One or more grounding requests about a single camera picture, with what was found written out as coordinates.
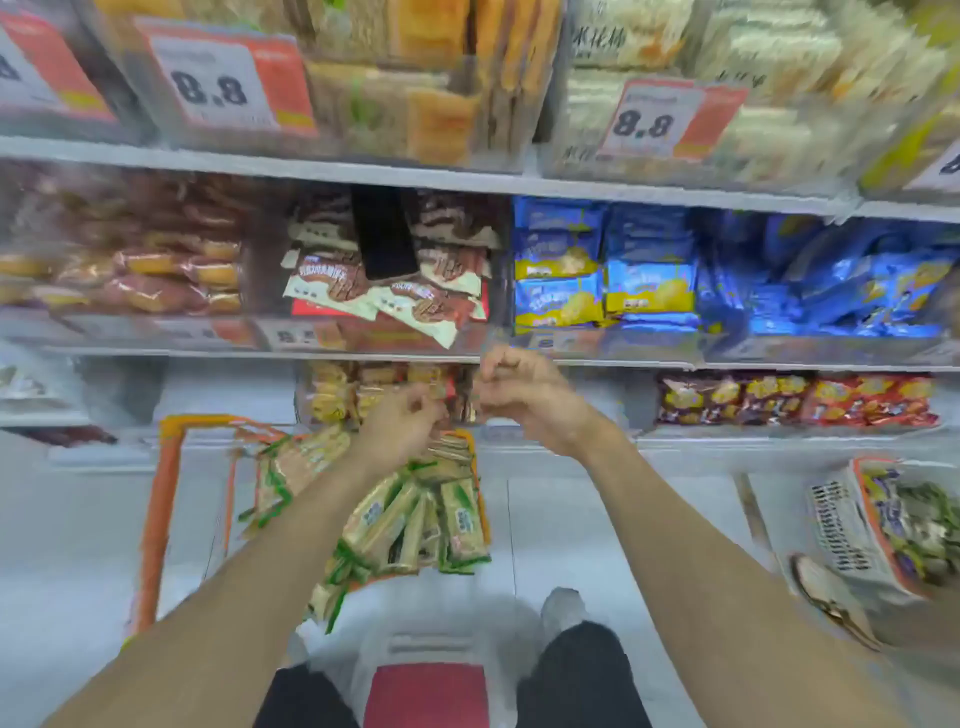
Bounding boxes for orange white price tag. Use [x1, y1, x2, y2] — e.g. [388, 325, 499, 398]
[597, 77, 751, 163]
[903, 138, 960, 193]
[524, 329, 605, 356]
[0, 11, 118, 125]
[258, 318, 348, 352]
[134, 18, 318, 138]

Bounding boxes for orange shopping cart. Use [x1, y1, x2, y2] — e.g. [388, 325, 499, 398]
[131, 414, 496, 639]

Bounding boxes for person's left forearm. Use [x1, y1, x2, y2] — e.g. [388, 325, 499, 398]
[41, 449, 410, 728]

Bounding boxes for white orange basket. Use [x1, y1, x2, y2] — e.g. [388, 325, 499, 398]
[806, 457, 960, 601]

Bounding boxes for stack of orange cake packets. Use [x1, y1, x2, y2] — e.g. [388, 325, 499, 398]
[307, 0, 564, 170]

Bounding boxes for person's right hand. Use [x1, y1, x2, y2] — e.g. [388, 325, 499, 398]
[472, 344, 601, 459]

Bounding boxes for person's left hand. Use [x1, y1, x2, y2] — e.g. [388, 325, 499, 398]
[352, 382, 451, 481]

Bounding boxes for pile of brown bread packets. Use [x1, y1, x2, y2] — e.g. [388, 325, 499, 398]
[0, 172, 245, 316]

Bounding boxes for purple green snack packs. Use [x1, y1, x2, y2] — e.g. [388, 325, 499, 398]
[862, 464, 960, 586]

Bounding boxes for tan shoe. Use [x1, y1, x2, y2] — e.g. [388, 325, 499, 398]
[791, 553, 886, 652]

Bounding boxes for person's white right shoe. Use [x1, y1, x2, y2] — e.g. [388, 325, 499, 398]
[539, 587, 590, 643]

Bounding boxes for stack of blue yellow packets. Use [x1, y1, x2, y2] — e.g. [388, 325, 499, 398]
[513, 197, 700, 331]

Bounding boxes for white red plastic stool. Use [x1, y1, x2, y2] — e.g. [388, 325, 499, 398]
[307, 592, 541, 728]

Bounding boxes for person's right forearm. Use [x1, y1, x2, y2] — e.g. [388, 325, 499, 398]
[566, 408, 913, 728]

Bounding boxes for stack of pale wafer packets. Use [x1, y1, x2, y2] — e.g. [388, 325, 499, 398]
[562, 0, 946, 189]

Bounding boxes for pile of blue snack bags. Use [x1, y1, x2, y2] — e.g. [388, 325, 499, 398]
[697, 213, 960, 339]

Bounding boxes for white metal store shelf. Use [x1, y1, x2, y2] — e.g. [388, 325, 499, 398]
[0, 0, 960, 481]

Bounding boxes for green cracker packets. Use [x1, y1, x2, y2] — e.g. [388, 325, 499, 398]
[239, 423, 495, 635]

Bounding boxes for person's right leg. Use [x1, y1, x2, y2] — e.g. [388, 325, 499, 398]
[515, 620, 654, 728]

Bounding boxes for person's leg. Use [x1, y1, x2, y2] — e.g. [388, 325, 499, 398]
[254, 663, 361, 728]
[515, 620, 654, 728]

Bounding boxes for pile of white brown packets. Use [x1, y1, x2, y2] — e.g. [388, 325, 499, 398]
[281, 187, 504, 350]

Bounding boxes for person's left leg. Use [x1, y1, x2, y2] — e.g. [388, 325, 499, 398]
[254, 663, 361, 728]

